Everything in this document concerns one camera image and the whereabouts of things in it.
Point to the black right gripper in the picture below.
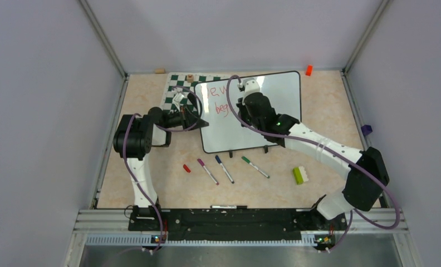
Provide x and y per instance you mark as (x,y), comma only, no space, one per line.
(242,106)

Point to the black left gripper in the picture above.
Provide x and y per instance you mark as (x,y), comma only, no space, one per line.
(187,119)

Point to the red marker cap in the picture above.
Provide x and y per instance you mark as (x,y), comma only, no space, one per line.
(186,168)

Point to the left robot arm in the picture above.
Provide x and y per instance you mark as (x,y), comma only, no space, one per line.
(133,140)

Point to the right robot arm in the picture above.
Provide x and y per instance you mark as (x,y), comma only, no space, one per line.
(364,171)

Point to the black sparkly microphone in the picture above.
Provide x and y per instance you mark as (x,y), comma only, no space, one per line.
(192,97)

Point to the green white chess mat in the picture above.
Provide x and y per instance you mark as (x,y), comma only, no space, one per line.
(211,100)

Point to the pink capped marker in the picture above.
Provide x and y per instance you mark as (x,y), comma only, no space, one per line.
(207,171)

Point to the blue capped marker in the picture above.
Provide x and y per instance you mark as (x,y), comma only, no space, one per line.
(219,161)

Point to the green capped marker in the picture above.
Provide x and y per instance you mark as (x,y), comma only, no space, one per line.
(255,167)

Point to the wooden cork piece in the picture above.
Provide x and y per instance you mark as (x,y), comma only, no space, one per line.
(159,71)

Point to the orange block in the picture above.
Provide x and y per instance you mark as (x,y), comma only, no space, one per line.
(309,70)

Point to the green lego brick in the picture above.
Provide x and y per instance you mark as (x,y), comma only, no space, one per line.
(300,175)

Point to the purple block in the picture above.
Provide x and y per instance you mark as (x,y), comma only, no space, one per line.
(366,130)

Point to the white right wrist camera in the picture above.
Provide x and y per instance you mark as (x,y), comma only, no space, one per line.
(249,86)

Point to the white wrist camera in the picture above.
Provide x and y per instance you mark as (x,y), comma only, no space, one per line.
(177,100)
(249,86)

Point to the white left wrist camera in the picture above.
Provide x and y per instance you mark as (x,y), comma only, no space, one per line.
(177,100)

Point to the marker on base rail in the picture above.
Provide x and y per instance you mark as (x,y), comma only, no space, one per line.
(228,207)

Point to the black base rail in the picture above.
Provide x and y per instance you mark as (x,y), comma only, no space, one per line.
(232,223)

